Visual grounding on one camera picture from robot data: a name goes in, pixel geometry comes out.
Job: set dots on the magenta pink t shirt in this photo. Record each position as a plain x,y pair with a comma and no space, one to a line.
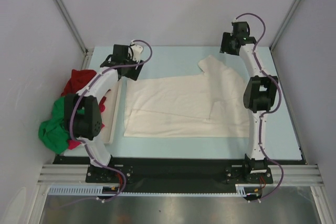
72,144

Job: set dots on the aluminium front rail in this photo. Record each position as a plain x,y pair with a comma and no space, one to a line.
294,175

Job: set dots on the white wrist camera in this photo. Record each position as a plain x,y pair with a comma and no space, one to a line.
235,20
135,51

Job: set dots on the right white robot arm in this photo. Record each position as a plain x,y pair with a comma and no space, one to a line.
259,96

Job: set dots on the dark red t shirt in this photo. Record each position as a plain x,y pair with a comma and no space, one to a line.
78,80

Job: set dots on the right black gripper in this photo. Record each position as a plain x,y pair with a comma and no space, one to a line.
224,48

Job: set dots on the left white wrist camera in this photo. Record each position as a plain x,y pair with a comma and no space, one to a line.
135,51

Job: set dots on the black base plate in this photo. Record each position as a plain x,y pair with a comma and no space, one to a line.
181,176

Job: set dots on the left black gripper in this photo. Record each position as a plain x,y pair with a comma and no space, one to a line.
134,74

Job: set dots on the left aluminium frame post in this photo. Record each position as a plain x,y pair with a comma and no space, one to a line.
71,25

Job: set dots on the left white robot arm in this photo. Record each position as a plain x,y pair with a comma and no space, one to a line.
82,116

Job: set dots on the white slotted cable duct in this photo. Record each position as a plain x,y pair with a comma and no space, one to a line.
107,191

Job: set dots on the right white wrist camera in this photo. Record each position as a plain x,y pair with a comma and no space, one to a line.
235,20

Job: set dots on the cream white t shirt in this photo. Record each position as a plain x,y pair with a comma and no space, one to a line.
209,104

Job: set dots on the right aluminium frame post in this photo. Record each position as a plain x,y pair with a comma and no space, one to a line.
285,23

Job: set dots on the green t shirt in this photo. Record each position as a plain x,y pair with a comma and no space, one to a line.
52,132

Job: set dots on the cream plastic tray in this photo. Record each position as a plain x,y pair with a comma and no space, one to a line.
110,113

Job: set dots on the aluminium frame post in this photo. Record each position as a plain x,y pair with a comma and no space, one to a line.
285,23
71,25

